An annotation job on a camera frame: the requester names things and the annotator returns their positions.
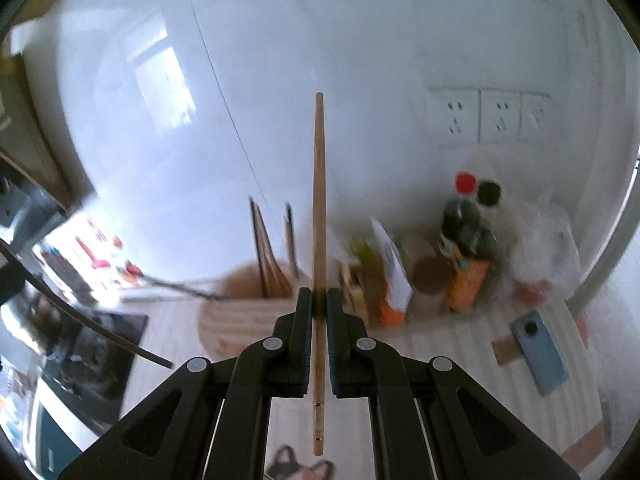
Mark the light bamboo chopstick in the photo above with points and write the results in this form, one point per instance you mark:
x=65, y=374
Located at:
x=318, y=185

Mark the black cap dark bottle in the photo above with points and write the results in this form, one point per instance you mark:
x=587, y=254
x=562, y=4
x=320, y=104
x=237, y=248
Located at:
x=485, y=240

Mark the green and yellow package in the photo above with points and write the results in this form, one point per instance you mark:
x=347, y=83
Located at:
x=360, y=280

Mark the steel range hood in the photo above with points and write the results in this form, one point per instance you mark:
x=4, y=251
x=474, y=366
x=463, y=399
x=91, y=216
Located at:
x=25, y=205

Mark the black gas stove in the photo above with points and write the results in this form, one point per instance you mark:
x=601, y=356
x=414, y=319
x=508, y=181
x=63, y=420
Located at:
x=90, y=355

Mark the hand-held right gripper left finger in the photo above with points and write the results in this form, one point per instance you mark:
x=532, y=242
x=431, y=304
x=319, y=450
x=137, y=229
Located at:
x=300, y=355

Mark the cream utensil holder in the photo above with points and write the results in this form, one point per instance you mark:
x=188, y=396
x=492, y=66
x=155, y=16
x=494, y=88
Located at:
x=240, y=315

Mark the white wall socket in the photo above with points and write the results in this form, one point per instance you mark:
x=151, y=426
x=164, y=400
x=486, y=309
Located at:
x=455, y=115
x=500, y=116

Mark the dark wooden chopstick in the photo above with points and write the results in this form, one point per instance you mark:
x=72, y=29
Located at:
x=257, y=245
x=190, y=291
x=272, y=260
x=290, y=235

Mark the brown lid jar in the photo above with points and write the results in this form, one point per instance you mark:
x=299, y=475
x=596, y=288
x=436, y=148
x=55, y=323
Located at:
x=432, y=275

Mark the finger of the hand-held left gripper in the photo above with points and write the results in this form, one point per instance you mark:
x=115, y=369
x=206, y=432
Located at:
x=10, y=280

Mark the teal cabinet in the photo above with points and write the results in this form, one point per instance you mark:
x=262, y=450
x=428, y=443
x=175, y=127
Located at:
x=52, y=440

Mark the clear plastic bag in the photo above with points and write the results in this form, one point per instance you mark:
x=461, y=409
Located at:
x=545, y=250

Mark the metal pipe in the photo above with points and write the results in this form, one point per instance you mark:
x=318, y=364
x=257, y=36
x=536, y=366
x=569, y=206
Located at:
x=610, y=255

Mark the red cap dark bottle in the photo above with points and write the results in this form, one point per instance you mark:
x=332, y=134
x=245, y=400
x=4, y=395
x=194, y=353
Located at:
x=457, y=220

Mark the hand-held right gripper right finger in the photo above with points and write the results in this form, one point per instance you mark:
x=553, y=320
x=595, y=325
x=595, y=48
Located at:
x=337, y=355

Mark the blue smartphone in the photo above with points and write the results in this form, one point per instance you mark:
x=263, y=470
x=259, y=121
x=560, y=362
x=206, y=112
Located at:
x=540, y=352

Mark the orange box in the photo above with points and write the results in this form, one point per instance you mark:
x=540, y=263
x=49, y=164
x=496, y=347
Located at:
x=467, y=285

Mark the colourful blurred items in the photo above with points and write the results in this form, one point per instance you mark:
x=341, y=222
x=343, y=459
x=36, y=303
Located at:
x=100, y=255

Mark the white and orange carton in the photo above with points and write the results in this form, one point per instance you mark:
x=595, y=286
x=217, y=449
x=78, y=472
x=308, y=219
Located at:
x=392, y=270

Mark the striped cat print tablecloth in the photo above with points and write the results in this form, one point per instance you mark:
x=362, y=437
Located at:
x=450, y=340

